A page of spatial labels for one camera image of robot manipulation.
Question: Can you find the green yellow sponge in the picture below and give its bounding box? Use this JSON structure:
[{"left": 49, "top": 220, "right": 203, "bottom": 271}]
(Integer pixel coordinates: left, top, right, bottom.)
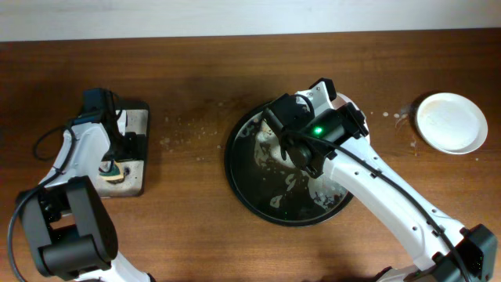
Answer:
[{"left": 99, "top": 163, "right": 124, "bottom": 182}]

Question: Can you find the cream white plate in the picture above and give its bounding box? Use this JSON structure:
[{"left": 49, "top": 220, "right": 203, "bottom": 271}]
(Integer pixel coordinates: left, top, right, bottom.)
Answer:
[{"left": 416, "top": 117, "right": 488, "bottom": 155}]

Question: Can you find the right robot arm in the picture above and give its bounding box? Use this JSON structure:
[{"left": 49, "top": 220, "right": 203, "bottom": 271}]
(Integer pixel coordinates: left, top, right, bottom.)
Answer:
[{"left": 276, "top": 103, "right": 498, "bottom": 281}]

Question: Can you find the pink white plate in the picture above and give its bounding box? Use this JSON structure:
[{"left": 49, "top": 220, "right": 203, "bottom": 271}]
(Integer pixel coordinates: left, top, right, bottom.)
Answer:
[{"left": 331, "top": 92, "right": 371, "bottom": 144}]

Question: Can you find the pale blue plate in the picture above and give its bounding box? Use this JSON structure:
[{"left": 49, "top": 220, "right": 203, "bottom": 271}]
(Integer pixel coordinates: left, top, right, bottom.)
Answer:
[{"left": 415, "top": 92, "right": 488, "bottom": 155}]

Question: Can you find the black rectangular soap tray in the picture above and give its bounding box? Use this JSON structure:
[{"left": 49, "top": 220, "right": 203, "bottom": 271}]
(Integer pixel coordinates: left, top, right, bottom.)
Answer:
[{"left": 95, "top": 100, "right": 150, "bottom": 197}]

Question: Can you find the round black tray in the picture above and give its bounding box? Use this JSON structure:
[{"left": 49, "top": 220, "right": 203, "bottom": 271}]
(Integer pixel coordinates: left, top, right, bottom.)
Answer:
[{"left": 224, "top": 104, "right": 353, "bottom": 227}]

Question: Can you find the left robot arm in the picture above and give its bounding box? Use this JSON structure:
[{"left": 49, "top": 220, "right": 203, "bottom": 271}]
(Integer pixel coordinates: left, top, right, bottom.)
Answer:
[{"left": 10, "top": 123, "right": 153, "bottom": 281}]

